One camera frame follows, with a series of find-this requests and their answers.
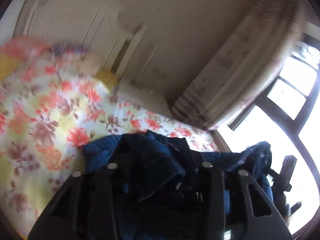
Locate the blue quilted puffer jacket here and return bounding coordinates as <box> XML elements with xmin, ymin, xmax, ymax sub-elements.
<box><xmin>82</xmin><ymin>131</ymin><xmax>271</xmax><ymax>239</ymax></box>

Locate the floral bed quilt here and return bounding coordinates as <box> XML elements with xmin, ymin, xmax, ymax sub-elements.
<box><xmin>1</xmin><ymin>36</ymin><xmax>220</xmax><ymax>239</ymax></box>

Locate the white bedside table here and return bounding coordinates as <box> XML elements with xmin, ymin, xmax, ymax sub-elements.
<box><xmin>116</xmin><ymin>79</ymin><xmax>172</xmax><ymax>117</ymax></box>

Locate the patterned window curtain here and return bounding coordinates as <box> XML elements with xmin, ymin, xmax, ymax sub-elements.
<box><xmin>172</xmin><ymin>0</ymin><xmax>306</xmax><ymax>130</ymax></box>

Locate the colourful patterned pillow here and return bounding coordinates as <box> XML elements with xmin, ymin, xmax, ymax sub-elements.
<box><xmin>49</xmin><ymin>42</ymin><xmax>89</xmax><ymax>57</ymax></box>

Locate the white wooden headboard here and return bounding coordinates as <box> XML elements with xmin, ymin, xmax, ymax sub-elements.
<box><xmin>14</xmin><ymin>0</ymin><xmax>146</xmax><ymax>78</ymax></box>

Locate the dark window frame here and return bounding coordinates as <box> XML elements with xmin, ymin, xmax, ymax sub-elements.
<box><xmin>228</xmin><ymin>35</ymin><xmax>320</xmax><ymax>240</ymax></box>

